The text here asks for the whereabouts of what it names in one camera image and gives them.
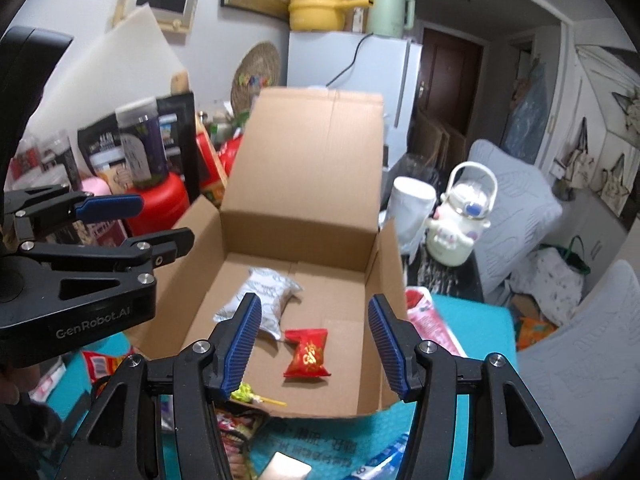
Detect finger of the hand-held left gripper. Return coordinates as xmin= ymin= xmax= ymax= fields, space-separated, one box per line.
xmin=0 ymin=185 xmax=145 ymax=241
xmin=22 ymin=228 xmax=195 ymax=286

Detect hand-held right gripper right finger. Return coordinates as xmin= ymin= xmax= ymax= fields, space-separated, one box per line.
xmin=367 ymin=294 xmax=576 ymax=480

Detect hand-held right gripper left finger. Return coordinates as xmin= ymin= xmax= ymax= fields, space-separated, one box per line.
xmin=60 ymin=292 xmax=263 ymax=480

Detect silver white snack packet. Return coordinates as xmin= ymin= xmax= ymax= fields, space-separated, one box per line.
xmin=213 ymin=266 xmax=304 ymax=341

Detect red candy packet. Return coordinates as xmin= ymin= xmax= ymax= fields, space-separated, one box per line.
xmin=283 ymin=328 xmax=333 ymax=380

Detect blue white snack tube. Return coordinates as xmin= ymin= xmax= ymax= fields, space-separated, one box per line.
xmin=350 ymin=430 xmax=416 ymax=480

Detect cardboard box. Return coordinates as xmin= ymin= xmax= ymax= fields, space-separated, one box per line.
xmin=131 ymin=86 xmax=407 ymax=420

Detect pink bottle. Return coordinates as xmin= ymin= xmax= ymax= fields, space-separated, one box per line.
xmin=80 ymin=176 xmax=112 ymax=197

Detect red yellow snack packet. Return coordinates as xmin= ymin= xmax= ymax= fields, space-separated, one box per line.
xmin=80 ymin=350 xmax=132 ymax=386

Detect red bottle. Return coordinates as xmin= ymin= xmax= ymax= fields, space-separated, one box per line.
xmin=127 ymin=172 xmax=190 ymax=246

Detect yellow green candy stick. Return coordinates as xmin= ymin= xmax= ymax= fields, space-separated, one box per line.
xmin=231 ymin=382 xmax=288 ymax=407

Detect pink red snack packet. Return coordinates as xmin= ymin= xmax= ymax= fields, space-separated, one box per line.
xmin=405 ymin=287 xmax=463 ymax=356

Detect black pouch white label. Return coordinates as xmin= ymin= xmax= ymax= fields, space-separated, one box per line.
xmin=77 ymin=114 xmax=123 ymax=181

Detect clear jar dark contents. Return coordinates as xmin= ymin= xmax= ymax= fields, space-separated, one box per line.
xmin=40 ymin=130 xmax=81 ymax=186

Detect red printed snack packet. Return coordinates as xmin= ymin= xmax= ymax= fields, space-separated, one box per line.
xmin=215 ymin=402 xmax=268 ymax=480

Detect black side table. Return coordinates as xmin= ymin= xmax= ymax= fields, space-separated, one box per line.
xmin=405 ymin=240 xmax=483 ymax=301

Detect red gift pack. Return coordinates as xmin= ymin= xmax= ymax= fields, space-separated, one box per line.
xmin=195 ymin=130 xmax=241 ymax=206

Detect plain black pouch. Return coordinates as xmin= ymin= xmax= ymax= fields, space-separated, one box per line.
xmin=157 ymin=91 xmax=197 ymax=206

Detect teal bubble mailer mat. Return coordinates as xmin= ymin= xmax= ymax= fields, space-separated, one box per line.
xmin=50 ymin=295 xmax=521 ymax=480

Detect silver foil packet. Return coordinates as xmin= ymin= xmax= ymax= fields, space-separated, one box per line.
xmin=257 ymin=452 xmax=311 ymax=480

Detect white cartoon water bottle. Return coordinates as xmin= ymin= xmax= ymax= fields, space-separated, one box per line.
xmin=426 ymin=161 xmax=498 ymax=267

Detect white foam board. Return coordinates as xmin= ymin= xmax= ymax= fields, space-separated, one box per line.
xmin=30 ymin=4 xmax=187 ymax=151

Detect white cup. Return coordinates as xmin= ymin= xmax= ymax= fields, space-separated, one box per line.
xmin=387 ymin=176 xmax=437 ymax=253

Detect orange packet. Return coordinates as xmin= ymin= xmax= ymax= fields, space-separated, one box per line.
xmin=515 ymin=317 xmax=558 ymax=351

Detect white patterned bag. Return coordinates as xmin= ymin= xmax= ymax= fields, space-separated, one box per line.
xmin=525 ymin=235 xmax=591 ymax=326

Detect grey covered sofa chair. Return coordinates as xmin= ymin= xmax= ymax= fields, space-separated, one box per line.
xmin=515 ymin=260 xmax=640 ymax=480
xmin=467 ymin=139 xmax=563 ymax=306

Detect clear glass cup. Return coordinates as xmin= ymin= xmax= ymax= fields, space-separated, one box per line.
xmin=400 ymin=152 xmax=441 ymax=181

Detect round woven tray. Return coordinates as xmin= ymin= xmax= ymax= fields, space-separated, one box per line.
xmin=230 ymin=41 xmax=282 ymax=113

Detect leaning cardboard sheets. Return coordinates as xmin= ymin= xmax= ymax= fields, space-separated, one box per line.
xmin=410 ymin=107 xmax=468 ymax=171

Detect white fridge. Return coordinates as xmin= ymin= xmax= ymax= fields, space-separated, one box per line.
xmin=287 ymin=30 xmax=423 ymax=166

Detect beige tote bag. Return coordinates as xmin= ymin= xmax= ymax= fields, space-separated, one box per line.
xmin=555 ymin=117 xmax=596 ymax=188

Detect blue patterned hanging cloth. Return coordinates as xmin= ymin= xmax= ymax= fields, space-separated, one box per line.
xmin=500 ymin=60 xmax=550 ymax=166

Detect yellow pot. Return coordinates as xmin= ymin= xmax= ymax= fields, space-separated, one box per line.
xmin=288 ymin=0 xmax=373 ymax=32

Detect dark brown door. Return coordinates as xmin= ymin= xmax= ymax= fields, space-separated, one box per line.
xmin=421 ymin=27 xmax=485 ymax=136

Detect pale green kettle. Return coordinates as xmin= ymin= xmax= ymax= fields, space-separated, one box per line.
xmin=366 ymin=0 xmax=417 ymax=38

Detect black power cable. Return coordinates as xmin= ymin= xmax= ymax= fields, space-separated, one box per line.
xmin=326 ymin=32 xmax=376 ymax=88

